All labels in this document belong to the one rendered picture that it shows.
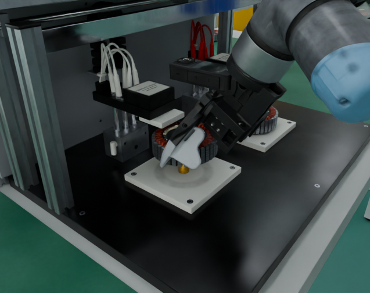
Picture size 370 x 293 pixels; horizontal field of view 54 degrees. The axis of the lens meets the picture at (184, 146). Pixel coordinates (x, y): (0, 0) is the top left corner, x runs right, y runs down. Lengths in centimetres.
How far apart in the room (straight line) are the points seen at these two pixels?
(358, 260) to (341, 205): 105
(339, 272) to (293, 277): 111
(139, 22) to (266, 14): 25
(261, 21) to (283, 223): 30
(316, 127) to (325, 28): 52
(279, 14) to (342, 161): 41
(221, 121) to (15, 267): 35
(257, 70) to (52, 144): 30
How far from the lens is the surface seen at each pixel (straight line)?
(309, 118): 93
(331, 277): 161
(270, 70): 46
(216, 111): 51
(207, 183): 62
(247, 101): 50
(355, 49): 36
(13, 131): 63
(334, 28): 38
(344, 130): 89
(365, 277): 166
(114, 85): 65
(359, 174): 78
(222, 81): 51
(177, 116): 62
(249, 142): 76
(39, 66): 51
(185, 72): 55
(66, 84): 74
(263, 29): 44
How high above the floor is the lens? 114
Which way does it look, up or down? 29 degrees down
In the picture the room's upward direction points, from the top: straight up
